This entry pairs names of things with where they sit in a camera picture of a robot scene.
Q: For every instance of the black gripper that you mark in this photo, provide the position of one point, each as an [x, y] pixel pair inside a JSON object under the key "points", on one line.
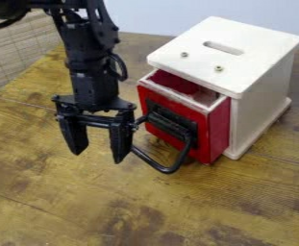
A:
{"points": [[95, 106]]}

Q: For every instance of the black metal drawer handle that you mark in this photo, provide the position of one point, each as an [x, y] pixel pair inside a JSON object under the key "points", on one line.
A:
{"points": [[169, 138]]}

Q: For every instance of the red drawer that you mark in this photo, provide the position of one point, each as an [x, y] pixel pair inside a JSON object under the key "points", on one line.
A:
{"points": [[191, 106]]}

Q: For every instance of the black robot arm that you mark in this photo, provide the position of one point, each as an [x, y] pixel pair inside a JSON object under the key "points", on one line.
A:
{"points": [[96, 69]]}

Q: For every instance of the white wooden cabinet box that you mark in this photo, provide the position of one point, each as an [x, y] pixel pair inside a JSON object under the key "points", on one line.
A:
{"points": [[242, 61]]}

